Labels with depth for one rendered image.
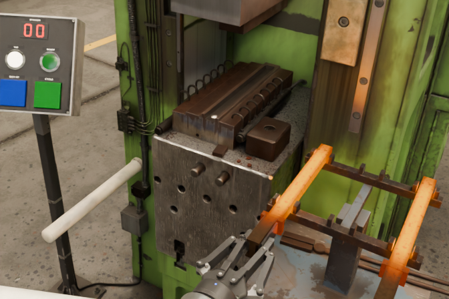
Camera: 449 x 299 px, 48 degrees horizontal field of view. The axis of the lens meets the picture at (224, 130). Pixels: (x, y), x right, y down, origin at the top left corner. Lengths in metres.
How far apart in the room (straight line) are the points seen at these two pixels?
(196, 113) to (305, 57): 0.49
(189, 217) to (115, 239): 0.97
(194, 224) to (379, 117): 0.62
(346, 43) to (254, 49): 0.59
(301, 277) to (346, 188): 0.34
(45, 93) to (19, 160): 1.62
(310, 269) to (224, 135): 0.42
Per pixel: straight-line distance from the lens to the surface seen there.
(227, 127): 1.37
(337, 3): 1.26
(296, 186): 1.10
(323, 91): 1.37
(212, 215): 1.49
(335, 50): 1.30
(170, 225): 1.62
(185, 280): 1.76
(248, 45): 1.82
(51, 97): 1.51
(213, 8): 1.27
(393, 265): 0.96
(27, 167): 3.04
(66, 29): 1.53
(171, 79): 1.60
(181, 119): 1.45
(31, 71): 1.55
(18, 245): 2.55
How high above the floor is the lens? 1.69
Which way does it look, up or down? 31 degrees down
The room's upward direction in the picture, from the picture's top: 3 degrees clockwise
